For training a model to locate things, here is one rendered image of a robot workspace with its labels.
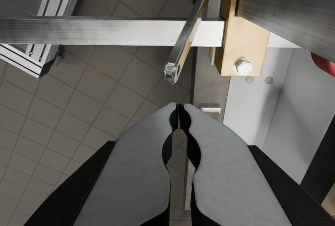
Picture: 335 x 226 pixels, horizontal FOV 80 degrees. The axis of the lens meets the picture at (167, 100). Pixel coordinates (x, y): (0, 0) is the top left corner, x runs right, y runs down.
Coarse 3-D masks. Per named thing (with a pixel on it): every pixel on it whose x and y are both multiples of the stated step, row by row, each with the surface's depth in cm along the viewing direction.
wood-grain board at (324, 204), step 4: (332, 188) 34; (328, 192) 35; (332, 192) 34; (328, 196) 35; (332, 196) 34; (324, 200) 36; (328, 200) 35; (332, 200) 34; (324, 204) 36; (328, 204) 35; (332, 204) 34; (324, 208) 36; (328, 208) 35; (332, 208) 34; (328, 212) 35; (332, 212) 34
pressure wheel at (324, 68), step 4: (312, 56) 23; (316, 56) 22; (316, 60) 23; (320, 60) 22; (324, 60) 21; (328, 60) 20; (316, 64) 23; (320, 64) 22; (324, 64) 21; (328, 64) 21; (332, 64) 20; (320, 68) 23; (324, 68) 22; (328, 68) 21; (332, 68) 21; (328, 72) 22; (332, 72) 21
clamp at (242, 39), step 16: (224, 0) 24; (224, 16) 24; (224, 32) 24; (240, 32) 23; (256, 32) 23; (224, 48) 24; (240, 48) 24; (256, 48) 24; (224, 64) 25; (256, 64) 25
